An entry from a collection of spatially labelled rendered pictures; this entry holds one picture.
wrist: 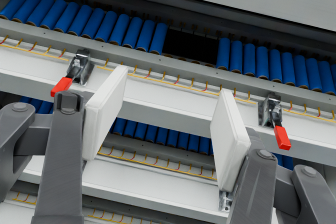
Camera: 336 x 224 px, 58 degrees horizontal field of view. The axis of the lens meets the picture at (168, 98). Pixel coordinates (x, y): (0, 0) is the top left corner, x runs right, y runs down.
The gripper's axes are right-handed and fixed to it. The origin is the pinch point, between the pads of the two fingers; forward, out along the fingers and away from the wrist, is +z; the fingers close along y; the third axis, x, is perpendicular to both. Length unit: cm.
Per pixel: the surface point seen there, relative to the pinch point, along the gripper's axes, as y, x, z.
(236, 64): 9.1, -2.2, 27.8
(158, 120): -0.4, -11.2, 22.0
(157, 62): -2.3, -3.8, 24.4
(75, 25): -15.3, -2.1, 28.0
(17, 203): -25, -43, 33
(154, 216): 4, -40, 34
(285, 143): 14.3, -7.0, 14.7
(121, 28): -8.8, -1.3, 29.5
